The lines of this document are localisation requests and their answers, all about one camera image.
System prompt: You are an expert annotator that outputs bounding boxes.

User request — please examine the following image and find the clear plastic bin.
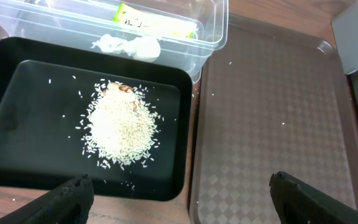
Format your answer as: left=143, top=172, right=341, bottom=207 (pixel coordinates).
left=0, top=0, right=229, bottom=77

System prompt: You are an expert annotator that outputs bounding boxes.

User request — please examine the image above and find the dark brown serving tray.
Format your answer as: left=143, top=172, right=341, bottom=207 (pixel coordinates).
left=189, top=15, right=358, bottom=223

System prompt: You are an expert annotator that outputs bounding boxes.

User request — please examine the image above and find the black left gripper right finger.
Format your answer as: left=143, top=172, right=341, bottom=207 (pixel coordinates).
left=269, top=171, right=358, bottom=224

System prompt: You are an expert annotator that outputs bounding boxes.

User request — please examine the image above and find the white rice pile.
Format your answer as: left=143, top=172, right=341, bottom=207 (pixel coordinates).
left=47, top=74, right=178, bottom=190

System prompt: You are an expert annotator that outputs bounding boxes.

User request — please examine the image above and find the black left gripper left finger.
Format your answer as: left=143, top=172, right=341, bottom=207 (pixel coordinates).
left=0, top=175, right=94, bottom=224

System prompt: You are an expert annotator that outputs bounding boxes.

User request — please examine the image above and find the black tray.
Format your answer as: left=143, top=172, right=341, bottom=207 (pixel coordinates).
left=0, top=37, right=193, bottom=201

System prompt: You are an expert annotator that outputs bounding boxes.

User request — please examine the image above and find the green orange snack wrapper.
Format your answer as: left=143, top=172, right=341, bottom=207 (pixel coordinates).
left=112, top=2, right=198, bottom=38

